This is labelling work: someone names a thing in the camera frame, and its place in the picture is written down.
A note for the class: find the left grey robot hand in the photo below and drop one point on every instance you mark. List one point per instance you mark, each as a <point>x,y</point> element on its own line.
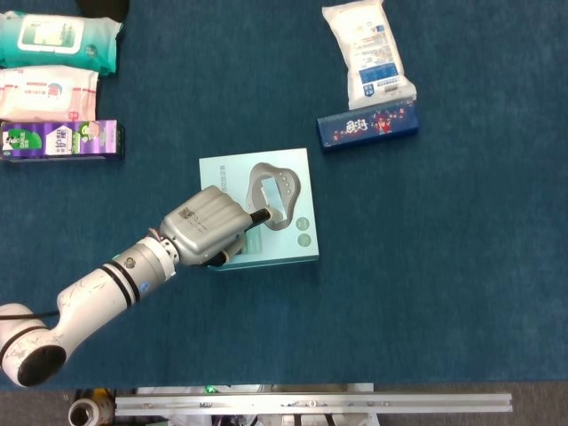
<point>202,226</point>

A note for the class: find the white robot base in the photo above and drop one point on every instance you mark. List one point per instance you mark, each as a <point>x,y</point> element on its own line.
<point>248,388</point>

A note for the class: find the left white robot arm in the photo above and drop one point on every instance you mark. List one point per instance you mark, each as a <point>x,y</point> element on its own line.
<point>89,297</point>

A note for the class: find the teal Philips speaker box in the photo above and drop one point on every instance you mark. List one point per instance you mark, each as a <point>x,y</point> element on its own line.
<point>306,222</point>

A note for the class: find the purple toothpaste box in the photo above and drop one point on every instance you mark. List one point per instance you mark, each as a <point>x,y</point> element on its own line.
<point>62,139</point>

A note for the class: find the dark blue printed box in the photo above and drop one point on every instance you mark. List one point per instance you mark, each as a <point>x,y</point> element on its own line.
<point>368,126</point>

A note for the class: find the pink wet wipes pack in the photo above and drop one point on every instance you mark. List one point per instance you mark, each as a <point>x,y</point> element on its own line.
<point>49,93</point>

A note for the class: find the green wet wipes pack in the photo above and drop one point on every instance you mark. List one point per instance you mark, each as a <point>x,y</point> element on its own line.
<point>95,49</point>

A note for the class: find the brown tape roll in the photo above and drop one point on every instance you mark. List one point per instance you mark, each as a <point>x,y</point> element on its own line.
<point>82,412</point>

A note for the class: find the black mesh pen holder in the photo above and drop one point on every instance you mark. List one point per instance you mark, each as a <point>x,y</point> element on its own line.
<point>104,8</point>

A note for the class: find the white wipes pack blue print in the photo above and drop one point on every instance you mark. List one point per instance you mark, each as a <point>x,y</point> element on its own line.
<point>373,53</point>

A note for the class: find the aluminium profile rail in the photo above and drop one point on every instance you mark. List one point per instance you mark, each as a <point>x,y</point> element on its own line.
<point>310,404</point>

